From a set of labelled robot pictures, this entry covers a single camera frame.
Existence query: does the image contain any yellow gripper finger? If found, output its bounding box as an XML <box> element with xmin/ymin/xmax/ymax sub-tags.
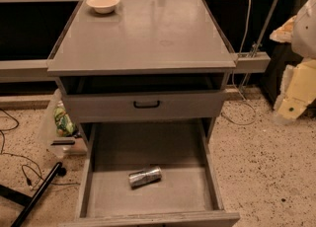
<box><xmin>274</xmin><ymin>58</ymin><xmax>316</xmax><ymax>122</ymax></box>
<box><xmin>270</xmin><ymin>16</ymin><xmax>296</xmax><ymax>43</ymax></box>

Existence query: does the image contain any silver redbull can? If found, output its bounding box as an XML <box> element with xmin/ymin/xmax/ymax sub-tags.
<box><xmin>128</xmin><ymin>166</ymin><xmax>162</xmax><ymax>189</ymax></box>

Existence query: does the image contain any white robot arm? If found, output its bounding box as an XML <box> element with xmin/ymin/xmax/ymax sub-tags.
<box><xmin>270</xmin><ymin>0</ymin><xmax>316</xmax><ymax>124</ymax></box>

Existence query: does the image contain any grey drawer cabinet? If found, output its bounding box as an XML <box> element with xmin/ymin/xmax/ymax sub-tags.
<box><xmin>46</xmin><ymin>0</ymin><xmax>241</xmax><ymax>227</ymax></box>

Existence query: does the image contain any closed grey top drawer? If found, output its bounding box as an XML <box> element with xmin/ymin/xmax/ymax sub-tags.
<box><xmin>62</xmin><ymin>91</ymin><xmax>225</xmax><ymax>123</ymax></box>

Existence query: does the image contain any open grey middle drawer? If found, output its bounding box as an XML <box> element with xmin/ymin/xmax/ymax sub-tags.
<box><xmin>58</xmin><ymin>120</ymin><xmax>240</xmax><ymax>227</ymax></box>

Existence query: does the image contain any white ceramic bowl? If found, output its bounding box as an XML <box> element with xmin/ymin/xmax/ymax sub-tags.
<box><xmin>86</xmin><ymin>0</ymin><xmax>119</xmax><ymax>14</ymax></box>

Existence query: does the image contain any green snack bag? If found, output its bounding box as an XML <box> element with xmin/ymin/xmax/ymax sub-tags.
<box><xmin>53</xmin><ymin>101</ymin><xmax>76</xmax><ymax>137</ymax></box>

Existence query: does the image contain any clear plastic storage bin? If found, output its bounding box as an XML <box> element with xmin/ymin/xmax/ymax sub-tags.
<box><xmin>38</xmin><ymin>90</ymin><xmax>87</xmax><ymax>158</ymax></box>

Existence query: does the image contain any black metal stand leg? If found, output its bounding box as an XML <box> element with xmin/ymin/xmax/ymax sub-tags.
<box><xmin>0</xmin><ymin>162</ymin><xmax>64</xmax><ymax>227</ymax></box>

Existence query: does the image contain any white hanging cable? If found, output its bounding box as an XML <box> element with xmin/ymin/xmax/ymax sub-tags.
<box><xmin>220</xmin><ymin>0</ymin><xmax>258</xmax><ymax>127</ymax></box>

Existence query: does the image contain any black drawer handle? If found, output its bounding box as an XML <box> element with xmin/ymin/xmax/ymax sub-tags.
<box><xmin>133</xmin><ymin>101</ymin><xmax>160</xmax><ymax>109</ymax></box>

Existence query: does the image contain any grey metal rail frame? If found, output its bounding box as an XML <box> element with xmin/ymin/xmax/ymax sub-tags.
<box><xmin>0</xmin><ymin>0</ymin><xmax>292</xmax><ymax>84</ymax></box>

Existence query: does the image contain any black floor cable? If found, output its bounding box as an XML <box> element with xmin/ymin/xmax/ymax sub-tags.
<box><xmin>0</xmin><ymin>108</ymin><xmax>81</xmax><ymax>191</ymax></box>

